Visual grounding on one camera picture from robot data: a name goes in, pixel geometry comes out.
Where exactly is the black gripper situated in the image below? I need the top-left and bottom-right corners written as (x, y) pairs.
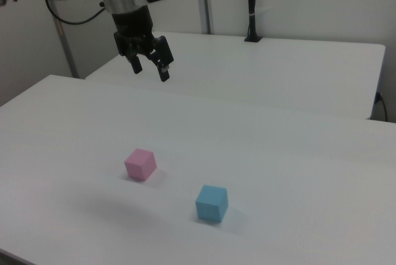
top-left (111, 5), bottom-right (175, 84)

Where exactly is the blue cube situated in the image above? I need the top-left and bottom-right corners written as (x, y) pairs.
top-left (195, 185), bottom-right (229, 224)

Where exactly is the pink cube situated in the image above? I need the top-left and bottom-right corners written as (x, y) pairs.
top-left (124, 148), bottom-right (157, 183)

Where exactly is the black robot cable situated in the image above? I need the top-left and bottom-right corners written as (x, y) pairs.
top-left (45, 0), bottom-right (106, 26)

